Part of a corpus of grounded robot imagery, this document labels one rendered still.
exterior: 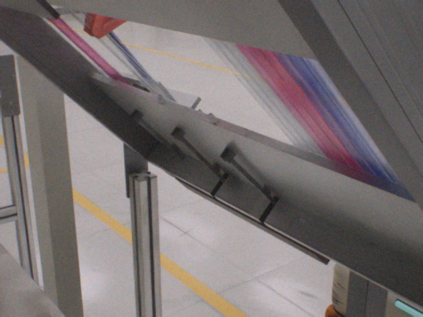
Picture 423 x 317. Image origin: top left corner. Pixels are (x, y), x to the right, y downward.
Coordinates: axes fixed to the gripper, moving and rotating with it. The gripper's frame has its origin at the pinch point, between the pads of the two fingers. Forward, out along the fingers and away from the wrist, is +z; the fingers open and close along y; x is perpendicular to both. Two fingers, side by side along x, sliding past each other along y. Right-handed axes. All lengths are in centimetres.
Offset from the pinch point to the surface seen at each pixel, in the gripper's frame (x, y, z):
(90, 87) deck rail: 14.0, -19.0, 4.1
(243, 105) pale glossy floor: 229, -223, -64
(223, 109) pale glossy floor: 216, -224, -54
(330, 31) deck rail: -16, 49, 4
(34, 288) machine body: 13.3, -1.9, 31.7
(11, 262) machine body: 13.4, -10.2, 31.7
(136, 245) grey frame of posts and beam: 42, -23, 24
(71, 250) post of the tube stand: 42, -40, 33
